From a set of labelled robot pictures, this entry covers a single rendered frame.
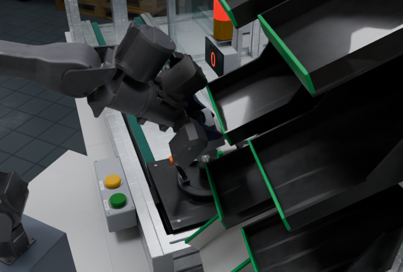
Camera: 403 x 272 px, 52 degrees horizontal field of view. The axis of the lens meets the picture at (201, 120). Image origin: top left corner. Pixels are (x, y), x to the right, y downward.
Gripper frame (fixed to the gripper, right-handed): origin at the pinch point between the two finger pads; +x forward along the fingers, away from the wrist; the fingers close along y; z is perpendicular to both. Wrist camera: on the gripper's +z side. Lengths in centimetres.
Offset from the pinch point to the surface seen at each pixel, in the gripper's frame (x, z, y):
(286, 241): 7.5, 1.0, -22.2
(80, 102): 12, -62, 73
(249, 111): -2.3, 10.4, -9.0
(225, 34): 17.3, 2.2, 35.3
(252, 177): 8.4, -0.6, -9.4
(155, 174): 15.6, -32.7, 17.9
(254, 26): 67, -10, 95
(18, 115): 30, -184, 193
